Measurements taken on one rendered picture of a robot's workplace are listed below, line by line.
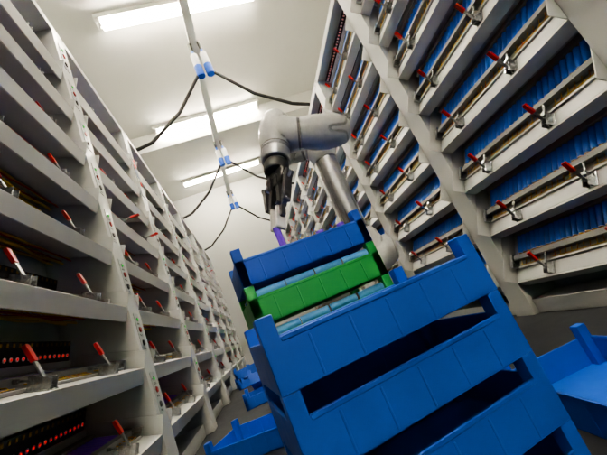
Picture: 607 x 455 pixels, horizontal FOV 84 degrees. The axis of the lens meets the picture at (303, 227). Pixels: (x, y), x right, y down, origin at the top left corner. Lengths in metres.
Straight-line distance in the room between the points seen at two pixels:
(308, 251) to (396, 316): 0.34
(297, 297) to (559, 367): 0.53
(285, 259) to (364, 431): 0.39
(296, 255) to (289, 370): 0.37
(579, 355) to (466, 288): 0.46
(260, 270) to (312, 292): 0.11
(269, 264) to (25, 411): 0.44
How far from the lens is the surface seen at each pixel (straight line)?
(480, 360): 0.47
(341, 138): 1.09
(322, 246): 0.72
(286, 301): 0.68
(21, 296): 0.78
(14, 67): 1.43
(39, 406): 0.74
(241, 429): 1.42
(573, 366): 0.89
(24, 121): 1.32
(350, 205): 1.51
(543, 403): 0.52
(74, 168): 1.44
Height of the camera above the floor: 0.30
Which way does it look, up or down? 14 degrees up
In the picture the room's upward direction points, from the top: 24 degrees counter-clockwise
